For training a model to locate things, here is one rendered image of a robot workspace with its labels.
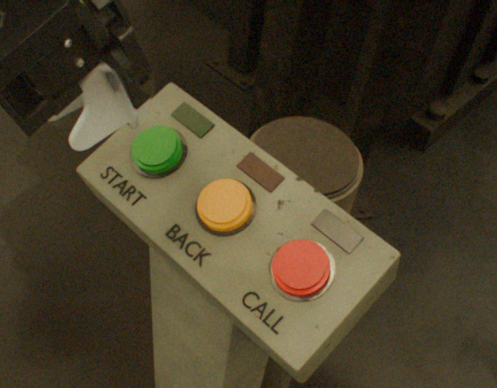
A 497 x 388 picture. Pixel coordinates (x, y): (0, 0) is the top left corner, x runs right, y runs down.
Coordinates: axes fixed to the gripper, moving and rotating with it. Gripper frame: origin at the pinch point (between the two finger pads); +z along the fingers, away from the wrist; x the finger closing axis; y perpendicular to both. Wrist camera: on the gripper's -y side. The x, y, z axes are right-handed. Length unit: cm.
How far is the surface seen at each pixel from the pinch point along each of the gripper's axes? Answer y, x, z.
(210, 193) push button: 0.1, 6.2, 5.5
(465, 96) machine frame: -75, -8, 90
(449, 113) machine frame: -67, -8, 87
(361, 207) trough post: -34, -6, 81
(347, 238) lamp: -3.9, 15.8, 6.5
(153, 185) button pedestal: 2.2, 1.7, 6.6
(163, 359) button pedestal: 11.8, 4.1, 28.6
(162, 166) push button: 0.8, 1.5, 5.8
